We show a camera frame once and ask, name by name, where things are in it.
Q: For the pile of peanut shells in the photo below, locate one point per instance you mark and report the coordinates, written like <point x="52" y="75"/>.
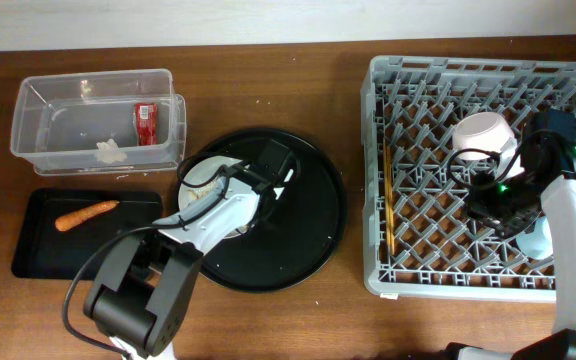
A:
<point x="193" y="195"/>

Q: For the pink bowl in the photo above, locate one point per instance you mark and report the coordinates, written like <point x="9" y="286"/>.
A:
<point x="487" y="131"/>

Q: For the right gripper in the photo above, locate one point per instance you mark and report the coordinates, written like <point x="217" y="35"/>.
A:
<point x="478" y="208"/>

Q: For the red snack wrapper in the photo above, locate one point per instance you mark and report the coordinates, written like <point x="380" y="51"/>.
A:
<point x="146" y="123"/>

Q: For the grey dishwasher rack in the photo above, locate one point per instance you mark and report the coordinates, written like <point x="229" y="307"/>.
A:
<point x="417" y="239"/>

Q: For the orange carrot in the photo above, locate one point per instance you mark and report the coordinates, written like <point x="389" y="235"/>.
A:
<point x="71" y="220"/>

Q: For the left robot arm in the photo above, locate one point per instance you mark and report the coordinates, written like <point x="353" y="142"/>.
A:
<point x="143" y="287"/>

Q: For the pile of white rice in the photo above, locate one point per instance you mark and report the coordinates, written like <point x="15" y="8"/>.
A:
<point x="209" y="187"/>

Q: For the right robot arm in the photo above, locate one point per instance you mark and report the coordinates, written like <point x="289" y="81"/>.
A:
<point x="535" y="178"/>

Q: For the grey plate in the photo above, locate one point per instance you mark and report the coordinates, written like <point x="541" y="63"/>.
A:
<point x="227" y="210"/>

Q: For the white tissue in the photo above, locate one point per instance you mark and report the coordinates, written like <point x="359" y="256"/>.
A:
<point x="108" y="152"/>

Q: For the blue cup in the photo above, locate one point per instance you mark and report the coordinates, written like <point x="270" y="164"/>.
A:
<point x="536" y="242"/>

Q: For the round black serving tray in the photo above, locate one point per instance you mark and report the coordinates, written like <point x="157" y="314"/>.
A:
<point x="299" y="233"/>

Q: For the clear plastic waste bin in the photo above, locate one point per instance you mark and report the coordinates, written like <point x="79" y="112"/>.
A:
<point x="58" y="120"/>

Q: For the black rectangular tray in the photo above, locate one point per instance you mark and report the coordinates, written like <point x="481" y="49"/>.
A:
<point x="43" y="252"/>

